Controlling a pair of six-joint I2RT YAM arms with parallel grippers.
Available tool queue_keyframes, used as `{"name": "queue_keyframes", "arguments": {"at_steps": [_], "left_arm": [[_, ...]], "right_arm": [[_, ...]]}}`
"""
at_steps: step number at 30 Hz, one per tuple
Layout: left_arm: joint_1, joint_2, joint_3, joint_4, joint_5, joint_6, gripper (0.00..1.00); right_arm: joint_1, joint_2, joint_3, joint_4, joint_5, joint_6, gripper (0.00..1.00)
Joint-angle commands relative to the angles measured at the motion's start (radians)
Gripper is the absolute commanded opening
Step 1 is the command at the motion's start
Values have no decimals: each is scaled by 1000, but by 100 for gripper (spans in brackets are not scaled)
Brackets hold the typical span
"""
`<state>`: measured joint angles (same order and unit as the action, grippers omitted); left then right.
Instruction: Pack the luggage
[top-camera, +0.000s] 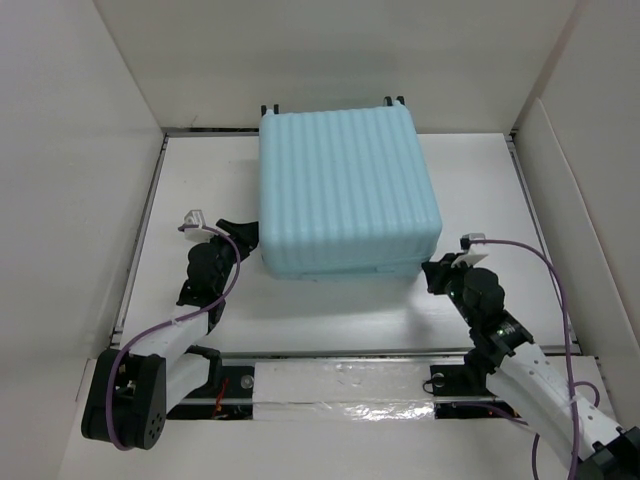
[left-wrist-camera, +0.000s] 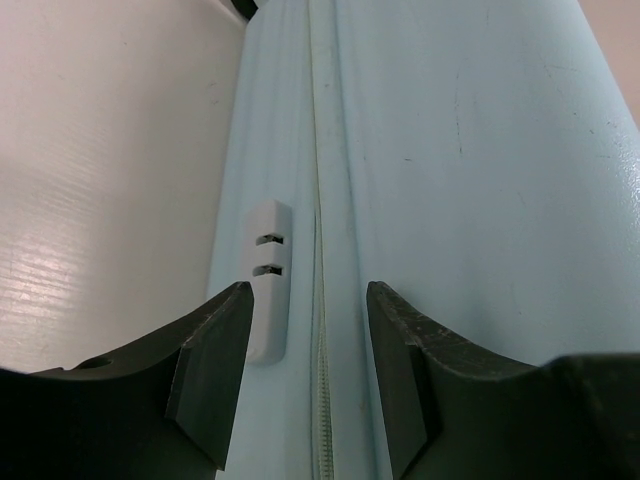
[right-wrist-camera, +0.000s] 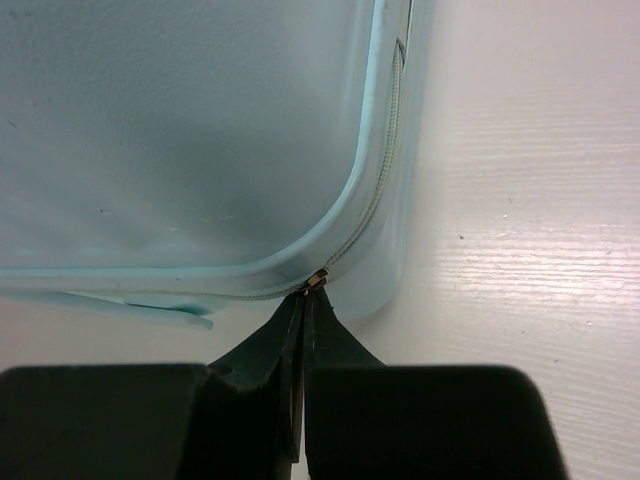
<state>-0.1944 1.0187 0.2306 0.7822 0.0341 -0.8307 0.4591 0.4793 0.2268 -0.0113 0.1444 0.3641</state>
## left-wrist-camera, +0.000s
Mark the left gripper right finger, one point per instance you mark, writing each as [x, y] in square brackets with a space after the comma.
[455, 410]

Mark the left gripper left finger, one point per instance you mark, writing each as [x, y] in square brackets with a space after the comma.
[160, 407]

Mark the light blue hard-shell suitcase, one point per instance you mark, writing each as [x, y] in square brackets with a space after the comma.
[477, 156]

